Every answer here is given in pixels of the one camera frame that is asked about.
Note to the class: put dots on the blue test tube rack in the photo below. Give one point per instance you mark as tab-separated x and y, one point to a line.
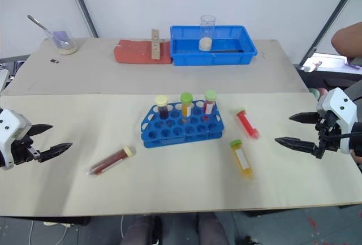
181	132

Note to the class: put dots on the green-capped bright red tube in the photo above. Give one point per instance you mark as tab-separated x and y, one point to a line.
247	123

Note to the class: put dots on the glass beaker with powder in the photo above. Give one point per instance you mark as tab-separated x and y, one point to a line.
66	48

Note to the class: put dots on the green-capped orange liquid tube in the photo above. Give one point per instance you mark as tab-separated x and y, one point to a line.
186	105

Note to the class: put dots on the small white object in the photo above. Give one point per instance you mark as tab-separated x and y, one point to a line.
311	66

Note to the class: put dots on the green-capped yellow liquid tube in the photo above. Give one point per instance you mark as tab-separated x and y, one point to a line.
242	160

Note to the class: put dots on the wooden strip with holes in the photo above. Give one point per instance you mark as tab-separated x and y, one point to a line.
155	47

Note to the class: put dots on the dark rounded shape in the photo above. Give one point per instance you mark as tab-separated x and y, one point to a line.
144	229

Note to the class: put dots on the black side table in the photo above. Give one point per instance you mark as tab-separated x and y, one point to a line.
333	76

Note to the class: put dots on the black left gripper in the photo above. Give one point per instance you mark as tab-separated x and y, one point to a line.
21	151

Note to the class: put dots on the yellow-capped dark liquid tube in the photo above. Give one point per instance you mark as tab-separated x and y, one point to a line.
163	106

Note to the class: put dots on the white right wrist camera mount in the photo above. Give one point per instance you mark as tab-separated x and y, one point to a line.
343	109

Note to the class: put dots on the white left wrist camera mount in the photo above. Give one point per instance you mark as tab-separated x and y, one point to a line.
10	127

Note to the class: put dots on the red cloth pad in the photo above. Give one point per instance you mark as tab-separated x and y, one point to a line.
133	52

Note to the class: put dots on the small black clip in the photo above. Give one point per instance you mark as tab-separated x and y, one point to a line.
55	61

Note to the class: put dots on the grey metal frame pole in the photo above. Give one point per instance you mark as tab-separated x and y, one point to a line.
83	4
331	21

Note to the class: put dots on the yellow-capped brown-red tube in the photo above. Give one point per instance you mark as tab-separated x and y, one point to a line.
110	161

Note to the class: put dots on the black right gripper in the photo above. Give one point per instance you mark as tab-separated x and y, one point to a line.
328	126

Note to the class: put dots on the green-capped red liquid tube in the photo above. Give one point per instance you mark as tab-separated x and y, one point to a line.
210	102

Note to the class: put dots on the blue plastic bin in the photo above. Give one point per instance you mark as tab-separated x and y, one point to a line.
181	55

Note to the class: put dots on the glass bowl with spoon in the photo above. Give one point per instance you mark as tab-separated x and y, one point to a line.
39	24

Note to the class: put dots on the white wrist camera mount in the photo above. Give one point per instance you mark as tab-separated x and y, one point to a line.
343	109
10	127

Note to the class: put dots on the clear beaker with powder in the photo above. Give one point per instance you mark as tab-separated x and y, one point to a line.
205	44

